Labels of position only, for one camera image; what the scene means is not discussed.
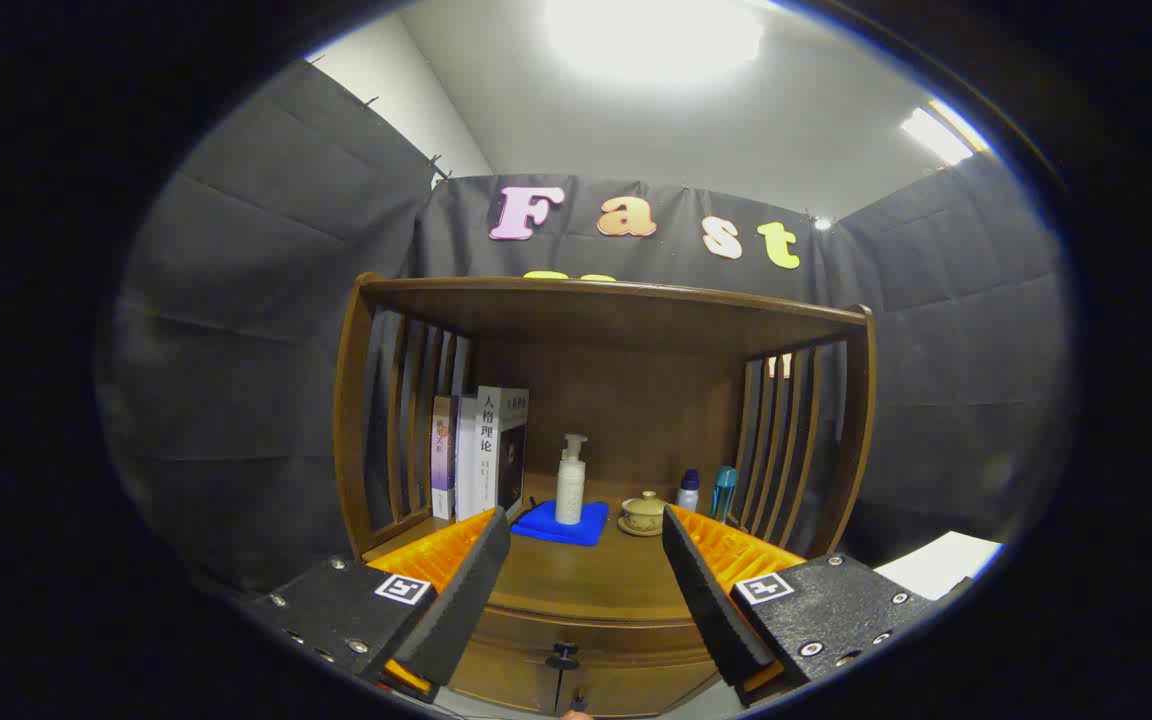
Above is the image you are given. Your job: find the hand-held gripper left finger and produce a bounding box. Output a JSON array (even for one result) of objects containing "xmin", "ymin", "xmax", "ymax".
[{"xmin": 236, "ymin": 505, "xmax": 512, "ymax": 701}]

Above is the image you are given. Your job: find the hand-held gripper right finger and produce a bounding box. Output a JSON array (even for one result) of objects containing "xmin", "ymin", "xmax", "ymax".
[{"xmin": 661, "ymin": 503, "xmax": 937, "ymax": 706}]

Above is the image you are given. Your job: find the wooden countertop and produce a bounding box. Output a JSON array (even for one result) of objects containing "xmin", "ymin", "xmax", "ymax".
[{"xmin": 361, "ymin": 478, "xmax": 817, "ymax": 626}]

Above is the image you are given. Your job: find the wooden cabinet with slatted shelf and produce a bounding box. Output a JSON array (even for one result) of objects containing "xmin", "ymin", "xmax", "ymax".
[{"xmin": 333, "ymin": 272, "xmax": 877, "ymax": 720}]

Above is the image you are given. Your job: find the blue folded cloth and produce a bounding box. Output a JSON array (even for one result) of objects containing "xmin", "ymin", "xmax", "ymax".
[{"xmin": 511, "ymin": 500, "xmax": 610, "ymax": 547}]

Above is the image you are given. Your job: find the yellow lidded teacup with saucer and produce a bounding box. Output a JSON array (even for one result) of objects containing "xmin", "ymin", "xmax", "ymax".
[{"xmin": 619, "ymin": 490, "xmax": 672, "ymax": 538}]

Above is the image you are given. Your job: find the thin white book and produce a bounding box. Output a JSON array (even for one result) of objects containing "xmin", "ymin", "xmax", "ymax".
[{"xmin": 454, "ymin": 395, "xmax": 482, "ymax": 521}]

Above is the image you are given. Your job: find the purple book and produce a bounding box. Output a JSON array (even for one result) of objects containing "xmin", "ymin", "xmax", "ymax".
[{"xmin": 431, "ymin": 395, "xmax": 459, "ymax": 521}]

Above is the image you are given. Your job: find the white pump bottle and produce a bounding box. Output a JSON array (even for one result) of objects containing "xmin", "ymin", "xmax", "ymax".
[{"xmin": 555, "ymin": 433, "xmax": 590, "ymax": 526}]

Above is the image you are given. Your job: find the thick white book dark cover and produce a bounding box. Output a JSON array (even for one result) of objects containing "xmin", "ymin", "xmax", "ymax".
[{"xmin": 476, "ymin": 385, "xmax": 530, "ymax": 521}]

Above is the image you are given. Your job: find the white storage unit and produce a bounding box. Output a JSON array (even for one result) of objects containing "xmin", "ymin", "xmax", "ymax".
[{"xmin": 874, "ymin": 530, "xmax": 1005, "ymax": 601}]

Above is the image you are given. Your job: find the small ceiling light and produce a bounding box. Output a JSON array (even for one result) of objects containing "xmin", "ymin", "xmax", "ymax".
[{"xmin": 901, "ymin": 98, "xmax": 992, "ymax": 166}]

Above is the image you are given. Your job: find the large ceiling light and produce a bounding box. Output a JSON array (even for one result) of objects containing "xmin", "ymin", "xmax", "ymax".
[{"xmin": 546, "ymin": 0, "xmax": 767, "ymax": 86}]

